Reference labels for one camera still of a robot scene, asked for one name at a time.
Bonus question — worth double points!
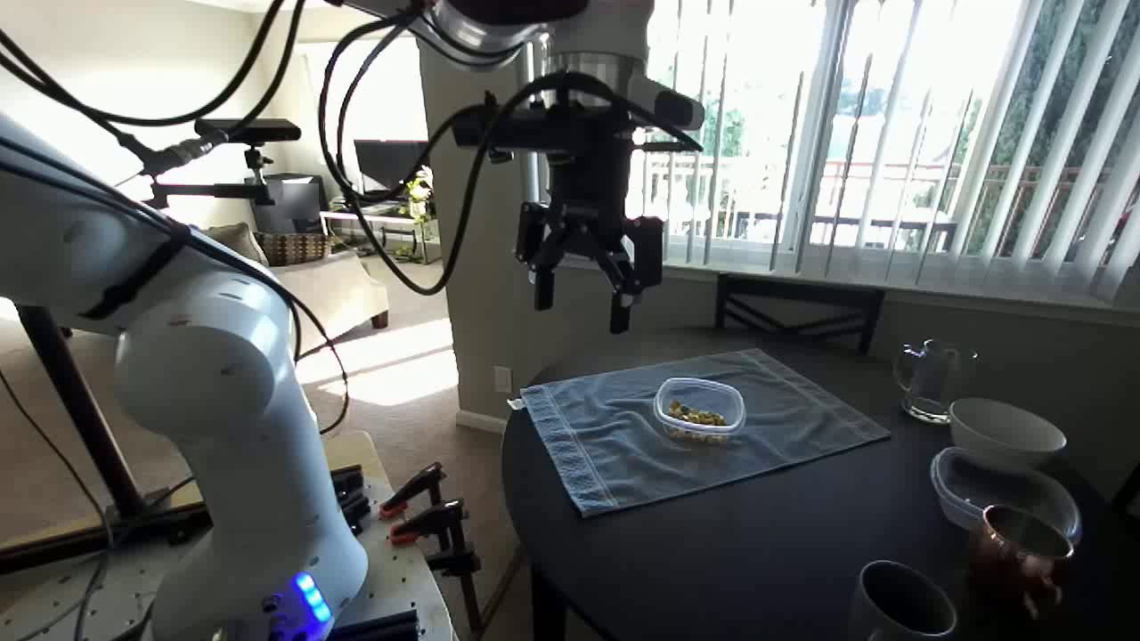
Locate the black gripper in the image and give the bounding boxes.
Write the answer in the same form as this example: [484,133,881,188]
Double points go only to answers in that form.
[515,116,668,340]

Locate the clear plastic bowl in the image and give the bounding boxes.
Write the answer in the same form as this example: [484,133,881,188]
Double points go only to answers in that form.
[653,373,748,450]

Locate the nuts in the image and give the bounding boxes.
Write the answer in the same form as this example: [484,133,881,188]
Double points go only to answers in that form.
[662,399,731,433]

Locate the blue towel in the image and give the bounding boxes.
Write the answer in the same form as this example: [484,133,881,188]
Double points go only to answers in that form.
[515,345,894,525]

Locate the white ceramic bowl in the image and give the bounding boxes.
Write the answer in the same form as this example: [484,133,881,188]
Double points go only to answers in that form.
[943,395,1073,475]

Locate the black chair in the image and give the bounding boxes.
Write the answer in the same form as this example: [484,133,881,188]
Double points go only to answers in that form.
[712,275,890,355]

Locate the black monitor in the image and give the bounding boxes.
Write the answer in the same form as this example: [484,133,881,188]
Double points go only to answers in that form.
[351,136,430,194]

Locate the beige sofa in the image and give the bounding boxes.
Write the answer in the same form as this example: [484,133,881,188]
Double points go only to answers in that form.
[235,220,395,348]

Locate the round black table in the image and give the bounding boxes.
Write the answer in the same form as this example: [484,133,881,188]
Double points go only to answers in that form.
[499,327,1140,641]

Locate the clear drinking glass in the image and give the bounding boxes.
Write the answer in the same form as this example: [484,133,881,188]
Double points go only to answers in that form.
[890,335,983,427]

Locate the perforated robot mounting table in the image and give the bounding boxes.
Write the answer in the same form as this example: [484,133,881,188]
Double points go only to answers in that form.
[0,424,464,641]

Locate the white vertical blinds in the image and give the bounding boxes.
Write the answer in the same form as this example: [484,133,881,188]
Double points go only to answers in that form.
[637,0,1140,308]

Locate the grey mug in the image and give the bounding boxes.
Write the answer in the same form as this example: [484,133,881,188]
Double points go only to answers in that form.
[845,556,962,641]

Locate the shallow clear plastic container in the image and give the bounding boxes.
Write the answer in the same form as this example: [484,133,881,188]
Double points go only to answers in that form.
[924,444,1087,544]

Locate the copper mug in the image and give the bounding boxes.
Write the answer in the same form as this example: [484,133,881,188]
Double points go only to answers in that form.
[965,503,1078,624]

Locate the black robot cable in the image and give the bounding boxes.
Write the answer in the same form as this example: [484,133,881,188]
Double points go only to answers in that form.
[308,0,510,300]

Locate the red-handled black clamp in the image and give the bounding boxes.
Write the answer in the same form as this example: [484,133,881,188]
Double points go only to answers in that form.
[389,494,489,636]
[377,459,448,525]

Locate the black stereo camera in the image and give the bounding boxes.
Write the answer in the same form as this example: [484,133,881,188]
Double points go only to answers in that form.
[193,116,307,149]

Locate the black camera stand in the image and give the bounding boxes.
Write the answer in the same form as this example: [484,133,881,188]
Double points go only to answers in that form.
[9,138,303,562]

